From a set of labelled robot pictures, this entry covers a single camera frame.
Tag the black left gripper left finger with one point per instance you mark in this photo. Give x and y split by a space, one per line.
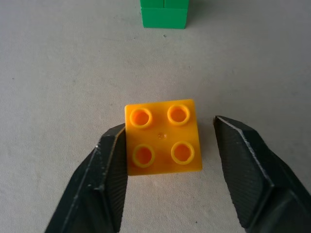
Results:
97 184

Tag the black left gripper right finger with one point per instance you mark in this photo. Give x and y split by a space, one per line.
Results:
257 179

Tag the orange studded building block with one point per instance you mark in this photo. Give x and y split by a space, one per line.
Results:
161 138

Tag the green building block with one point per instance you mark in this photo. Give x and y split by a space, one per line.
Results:
164 14

